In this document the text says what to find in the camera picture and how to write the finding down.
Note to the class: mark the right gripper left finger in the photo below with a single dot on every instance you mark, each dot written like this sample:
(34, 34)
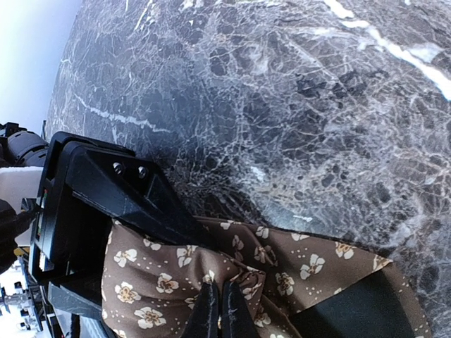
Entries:
(203, 321)

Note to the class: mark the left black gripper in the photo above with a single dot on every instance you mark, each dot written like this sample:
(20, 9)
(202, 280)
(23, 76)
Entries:
(70, 231)

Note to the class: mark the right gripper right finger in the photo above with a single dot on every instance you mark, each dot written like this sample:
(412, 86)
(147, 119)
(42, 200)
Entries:
(236, 320)

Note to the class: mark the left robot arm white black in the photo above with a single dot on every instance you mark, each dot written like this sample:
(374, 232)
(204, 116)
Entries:
(25, 153)

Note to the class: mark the brown floral tie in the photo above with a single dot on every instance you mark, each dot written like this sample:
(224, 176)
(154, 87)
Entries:
(295, 285)

